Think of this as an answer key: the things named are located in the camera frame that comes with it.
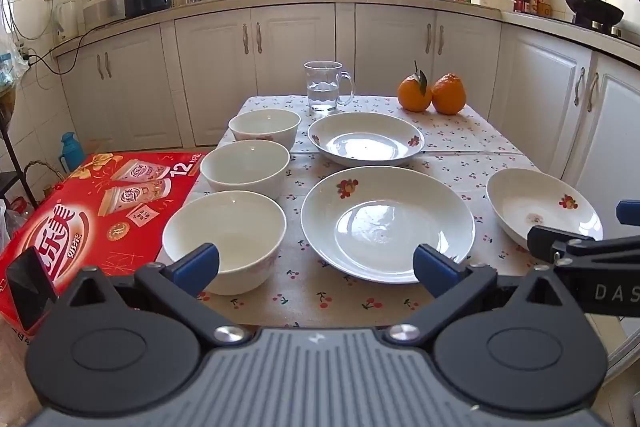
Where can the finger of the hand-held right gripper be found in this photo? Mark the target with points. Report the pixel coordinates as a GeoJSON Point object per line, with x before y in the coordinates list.
{"type": "Point", "coordinates": [542, 241]}
{"type": "Point", "coordinates": [629, 211]}

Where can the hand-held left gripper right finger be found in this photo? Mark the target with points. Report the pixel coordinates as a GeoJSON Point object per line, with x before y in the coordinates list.
{"type": "Point", "coordinates": [435, 269]}

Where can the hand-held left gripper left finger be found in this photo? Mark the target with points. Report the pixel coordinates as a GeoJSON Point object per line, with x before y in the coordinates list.
{"type": "Point", "coordinates": [197, 264]}

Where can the stained white fruit-print plate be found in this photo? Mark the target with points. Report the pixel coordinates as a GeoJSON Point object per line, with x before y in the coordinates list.
{"type": "Point", "coordinates": [540, 202]}

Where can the white ceramic bowl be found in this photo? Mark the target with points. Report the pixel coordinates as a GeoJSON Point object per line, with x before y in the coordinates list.
{"type": "Point", "coordinates": [265, 127]}
{"type": "Point", "coordinates": [245, 167]}
{"type": "Point", "coordinates": [235, 227]}

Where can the large white fruit-print plate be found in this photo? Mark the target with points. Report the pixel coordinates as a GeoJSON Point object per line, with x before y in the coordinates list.
{"type": "Point", "coordinates": [385, 222]}

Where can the cherry-print tablecloth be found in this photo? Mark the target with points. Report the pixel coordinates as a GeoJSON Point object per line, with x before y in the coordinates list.
{"type": "Point", "coordinates": [480, 142]}

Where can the red printed carton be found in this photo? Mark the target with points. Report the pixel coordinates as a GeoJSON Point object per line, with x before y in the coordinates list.
{"type": "Point", "coordinates": [75, 207]}

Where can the blue thermos bottle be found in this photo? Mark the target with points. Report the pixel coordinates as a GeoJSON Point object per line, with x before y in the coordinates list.
{"type": "Point", "coordinates": [72, 152]}

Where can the black rectangular device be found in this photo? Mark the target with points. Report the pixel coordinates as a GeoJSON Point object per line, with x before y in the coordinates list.
{"type": "Point", "coordinates": [30, 287]}

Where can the orange without leaf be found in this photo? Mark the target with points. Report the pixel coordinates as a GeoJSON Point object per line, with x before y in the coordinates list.
{"type": "Point", "coordinates": [449, 94]}

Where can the orange with green leaf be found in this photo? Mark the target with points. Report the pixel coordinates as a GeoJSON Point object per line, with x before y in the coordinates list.
{"type": "Point", "coordinates": [412, 94]}

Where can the gas stove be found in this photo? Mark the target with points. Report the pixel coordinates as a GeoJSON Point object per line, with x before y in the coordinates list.
{"type": "Point", "coordinates": [600, 29]}

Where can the black wok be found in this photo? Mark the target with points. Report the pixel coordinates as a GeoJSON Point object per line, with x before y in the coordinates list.
{"type": "Point", "coordinates": [592, 9]}

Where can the clear glass mug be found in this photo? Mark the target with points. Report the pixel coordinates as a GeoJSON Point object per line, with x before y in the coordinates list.
{"type": "Point", "coordinates": [322, 97]}

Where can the black metal rack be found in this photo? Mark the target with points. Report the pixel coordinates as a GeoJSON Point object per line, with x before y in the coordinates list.
{"type": "Point", "coordinates": [7, 182]}

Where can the white plastic tray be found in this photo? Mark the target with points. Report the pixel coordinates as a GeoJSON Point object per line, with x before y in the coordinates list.
{"type": "Point", "coordinates": [492, 0]}

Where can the clear plastic bag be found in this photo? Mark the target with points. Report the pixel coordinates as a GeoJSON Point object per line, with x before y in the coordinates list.
{"type": "Point", "coordinates": [10, 62]}

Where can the white electric kettle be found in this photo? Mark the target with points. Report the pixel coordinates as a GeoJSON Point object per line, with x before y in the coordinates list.
{"type": "Point", "coordinates": [65, 22]}

